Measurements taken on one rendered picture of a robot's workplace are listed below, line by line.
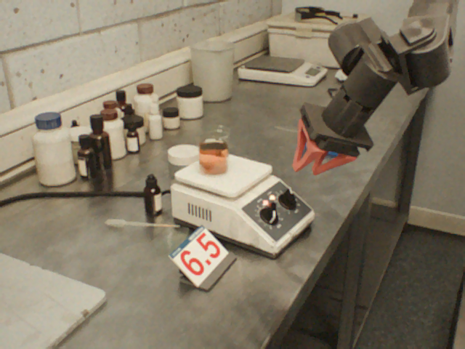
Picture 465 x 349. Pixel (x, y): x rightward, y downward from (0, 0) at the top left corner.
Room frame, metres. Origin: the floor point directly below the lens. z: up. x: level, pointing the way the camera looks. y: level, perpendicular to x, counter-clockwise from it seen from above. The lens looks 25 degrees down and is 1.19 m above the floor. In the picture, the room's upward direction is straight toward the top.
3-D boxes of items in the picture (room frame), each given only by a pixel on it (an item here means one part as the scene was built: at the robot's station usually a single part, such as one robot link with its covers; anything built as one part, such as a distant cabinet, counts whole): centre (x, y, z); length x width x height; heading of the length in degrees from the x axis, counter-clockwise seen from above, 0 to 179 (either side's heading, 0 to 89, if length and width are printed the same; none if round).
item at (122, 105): (1.19, 0.27, 0.80); 0.04 x 0.04 x 0.10
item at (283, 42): (2.00, -0.32, 0.82); 0.37 x 0.31 x 0.14; 153
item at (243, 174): (0.77, 0.02, 0.83); 0.12 x 0.12 x 0.01; 56
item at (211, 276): (0.62, 0.04, 0.77); 0.09 x 0.06 x 0.04; 153
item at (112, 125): (1.03, 0.26, 0.80); 0.06 x 0.06 x 0.10
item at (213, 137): (0.76, 0.03, 0.87); 0.06 x 0.05 x 0.08; 43
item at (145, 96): (1.20, 0.21, 0.80); 0.06 x 0.06 x 0.11
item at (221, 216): (0.75, 0.00, 0.79); 0.22 x 0.13 x 0.08; 56
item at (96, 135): (0.97, 0.27, 0.80); 0.04 x 0.04 x 0.11
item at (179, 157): (0.87, 0.09, 0.79); 0.06 x 0.06 x 0.08
